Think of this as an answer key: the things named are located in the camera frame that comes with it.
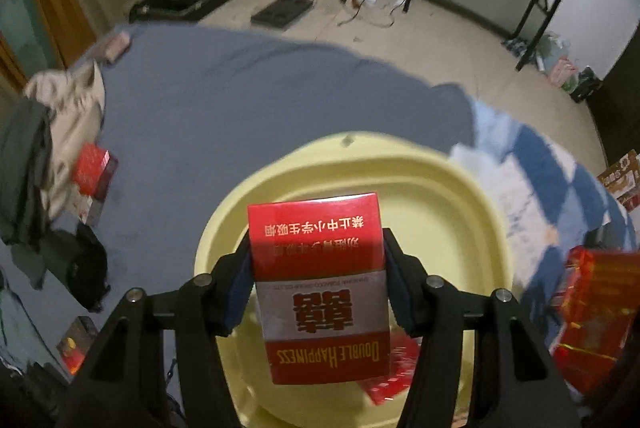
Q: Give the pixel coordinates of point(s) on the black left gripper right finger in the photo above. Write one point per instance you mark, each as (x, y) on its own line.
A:
(515, 381)

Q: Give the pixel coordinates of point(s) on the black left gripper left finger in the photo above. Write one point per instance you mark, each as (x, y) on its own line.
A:
(122, 382)

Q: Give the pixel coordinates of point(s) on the red Double Happiness cigarette pack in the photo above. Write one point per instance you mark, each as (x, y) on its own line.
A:
(320, 277)

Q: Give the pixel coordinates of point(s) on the shiny red wrapped box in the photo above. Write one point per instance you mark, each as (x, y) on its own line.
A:
(597, 300)

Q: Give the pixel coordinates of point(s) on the yellow plastic basin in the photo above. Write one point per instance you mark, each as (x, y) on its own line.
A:
(437, 212)

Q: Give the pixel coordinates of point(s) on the blue white checkered blanket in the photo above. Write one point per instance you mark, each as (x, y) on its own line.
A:
(550, 202)

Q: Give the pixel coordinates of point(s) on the red box by jacket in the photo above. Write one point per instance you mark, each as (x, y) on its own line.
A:
(94, 171)

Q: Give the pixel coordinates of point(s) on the grey bed sheet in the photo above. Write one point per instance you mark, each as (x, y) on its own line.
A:
(192, 111)

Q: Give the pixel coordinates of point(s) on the beige jacket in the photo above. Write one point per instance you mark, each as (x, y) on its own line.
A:
(76, 100)

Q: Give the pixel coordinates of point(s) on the black foam tray insert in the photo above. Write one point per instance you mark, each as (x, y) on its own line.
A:
(280, 14)

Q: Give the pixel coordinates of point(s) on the power strip with cables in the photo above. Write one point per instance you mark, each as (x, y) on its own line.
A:
(379, 14)

